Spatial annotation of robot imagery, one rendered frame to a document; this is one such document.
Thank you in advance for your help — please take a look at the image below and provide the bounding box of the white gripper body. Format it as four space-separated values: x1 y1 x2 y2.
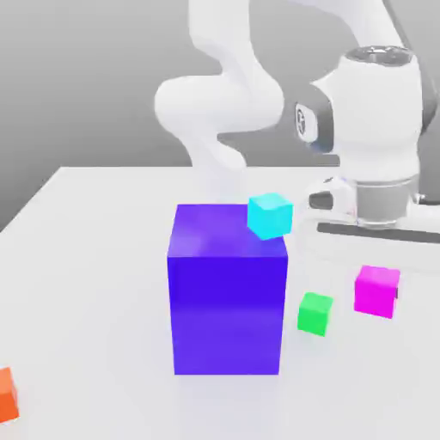
301 205 440 277

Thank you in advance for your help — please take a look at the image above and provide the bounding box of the small magenta cube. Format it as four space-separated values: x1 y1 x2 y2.
353 265 401 320

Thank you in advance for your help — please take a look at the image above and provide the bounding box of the small green cube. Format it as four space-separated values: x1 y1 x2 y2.
296 291 334 337

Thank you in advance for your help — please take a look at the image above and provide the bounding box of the small cyan cube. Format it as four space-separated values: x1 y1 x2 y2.
247 192 294 241

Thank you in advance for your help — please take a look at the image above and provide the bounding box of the small orange cube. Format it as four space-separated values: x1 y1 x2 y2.
0 366 21 425

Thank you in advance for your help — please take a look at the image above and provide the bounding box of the large purple box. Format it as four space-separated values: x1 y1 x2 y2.
167 203 289 376

